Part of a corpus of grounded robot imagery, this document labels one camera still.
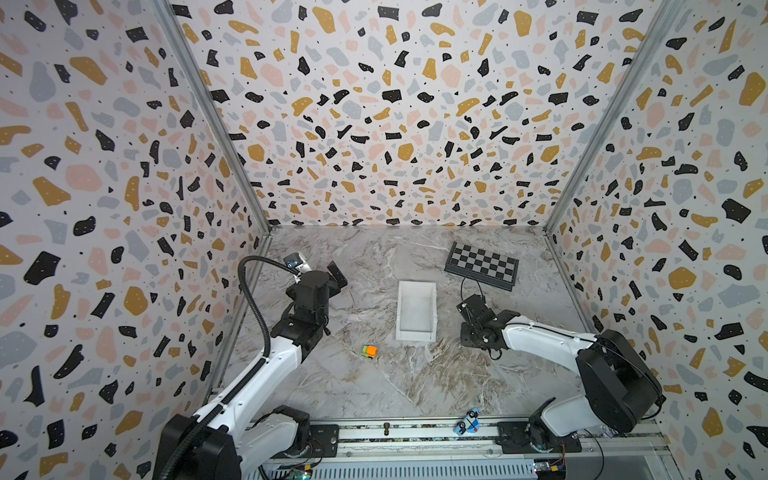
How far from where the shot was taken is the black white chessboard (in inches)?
41.6

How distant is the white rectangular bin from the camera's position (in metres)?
0.90

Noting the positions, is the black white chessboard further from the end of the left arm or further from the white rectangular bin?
the end of the left arm

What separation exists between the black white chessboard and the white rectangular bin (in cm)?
16
